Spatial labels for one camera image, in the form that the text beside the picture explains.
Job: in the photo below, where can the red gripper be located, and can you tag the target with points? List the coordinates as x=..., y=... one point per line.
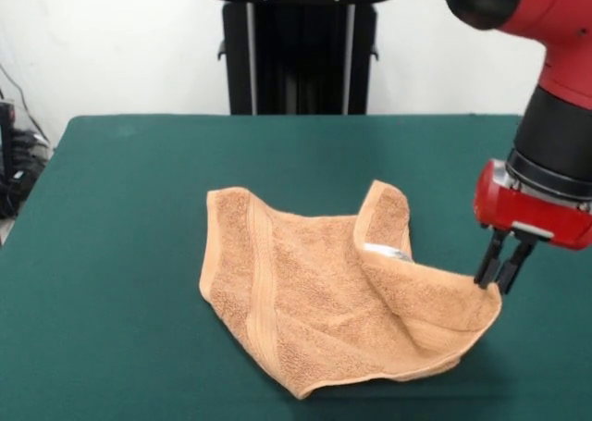
x=522, y=213

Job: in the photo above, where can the tan terry towel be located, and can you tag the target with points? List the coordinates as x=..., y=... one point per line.
x=314, y=282

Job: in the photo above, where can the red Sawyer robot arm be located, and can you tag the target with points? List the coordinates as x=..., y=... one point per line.
x=555, y=125

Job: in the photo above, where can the dark green table cloth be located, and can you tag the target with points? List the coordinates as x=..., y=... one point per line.
x=139, y=347

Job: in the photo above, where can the black upright device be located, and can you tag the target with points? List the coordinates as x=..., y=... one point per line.
x=6, y=139

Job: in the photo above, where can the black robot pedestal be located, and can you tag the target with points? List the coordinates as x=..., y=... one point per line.
x=300, y=69

